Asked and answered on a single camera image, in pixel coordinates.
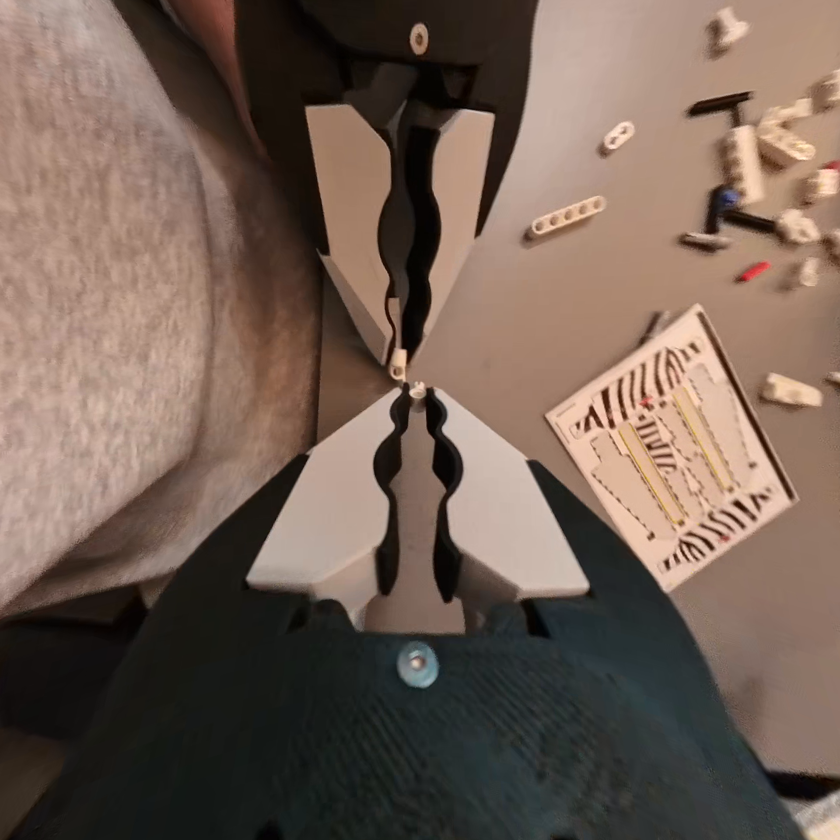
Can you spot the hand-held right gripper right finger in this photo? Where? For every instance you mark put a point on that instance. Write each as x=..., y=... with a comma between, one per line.
x=512, y=518

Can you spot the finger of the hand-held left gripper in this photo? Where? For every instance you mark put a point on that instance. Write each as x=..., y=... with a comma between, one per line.
x=344, y=184
x=466, y=184

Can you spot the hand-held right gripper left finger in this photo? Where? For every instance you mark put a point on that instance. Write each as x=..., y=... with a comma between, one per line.
x=315, y=518

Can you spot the white lego connector assembly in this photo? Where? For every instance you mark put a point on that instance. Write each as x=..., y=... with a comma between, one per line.
x=397, y=363

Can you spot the white lego beam with holes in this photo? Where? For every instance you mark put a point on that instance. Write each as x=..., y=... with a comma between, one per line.
x=786, y=143
x=565, y=218

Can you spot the short white lego beam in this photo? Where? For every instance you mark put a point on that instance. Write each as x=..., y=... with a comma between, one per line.
x=617, y=139

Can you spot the light grey lego pin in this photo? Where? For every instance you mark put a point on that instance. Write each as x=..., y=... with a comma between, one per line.
x=656, y=326

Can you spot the grey lego axle pin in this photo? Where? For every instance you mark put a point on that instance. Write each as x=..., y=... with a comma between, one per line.
x=705, y=241

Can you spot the blue lego pin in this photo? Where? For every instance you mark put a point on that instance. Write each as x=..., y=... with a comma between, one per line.
x=726, y=197

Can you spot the long black lego axle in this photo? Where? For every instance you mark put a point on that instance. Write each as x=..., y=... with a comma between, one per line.
x=718, y=105

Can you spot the thick white lego beam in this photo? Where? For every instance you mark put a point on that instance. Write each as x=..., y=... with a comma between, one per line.
x=743, y=164

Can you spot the red lego axle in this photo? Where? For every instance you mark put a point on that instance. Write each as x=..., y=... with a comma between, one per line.
x=753, y=271

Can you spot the white lego pin connector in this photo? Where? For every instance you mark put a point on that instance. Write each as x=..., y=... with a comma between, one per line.
x=726, y=27

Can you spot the white lego panel piece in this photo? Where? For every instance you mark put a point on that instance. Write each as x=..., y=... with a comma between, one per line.
x=791, y=390

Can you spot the person's left hand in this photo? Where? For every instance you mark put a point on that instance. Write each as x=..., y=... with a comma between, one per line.
x=220, y=46

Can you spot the zebra sticker sheet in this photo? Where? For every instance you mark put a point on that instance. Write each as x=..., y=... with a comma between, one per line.
x=669, y=459

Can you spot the grey zip sweatshirt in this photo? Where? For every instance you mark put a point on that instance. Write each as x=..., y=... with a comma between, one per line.
x=98, y=295

